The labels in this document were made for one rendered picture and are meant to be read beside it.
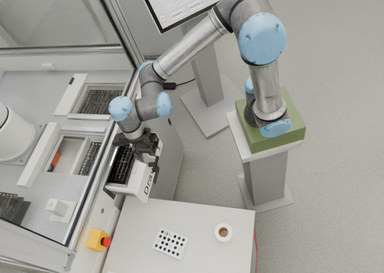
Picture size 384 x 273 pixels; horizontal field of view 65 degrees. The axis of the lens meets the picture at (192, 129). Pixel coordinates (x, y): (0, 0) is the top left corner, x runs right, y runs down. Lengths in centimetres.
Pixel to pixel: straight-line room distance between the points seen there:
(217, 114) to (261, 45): 168
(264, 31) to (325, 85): 191
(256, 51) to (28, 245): 84
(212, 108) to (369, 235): 137
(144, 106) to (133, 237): 62
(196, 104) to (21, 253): 185
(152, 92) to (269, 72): 36
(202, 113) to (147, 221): 132
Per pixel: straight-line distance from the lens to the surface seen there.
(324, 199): 215
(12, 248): 100
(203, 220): 130
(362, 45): 302
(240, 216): 128
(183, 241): 126
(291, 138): 139
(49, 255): 113
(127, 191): 130
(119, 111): 94
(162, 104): 94
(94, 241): 126
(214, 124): 239
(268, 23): 79
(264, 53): 82
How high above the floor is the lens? 198
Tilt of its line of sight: 54 degrees down
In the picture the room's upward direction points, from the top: 21 degrees counter-clockwise
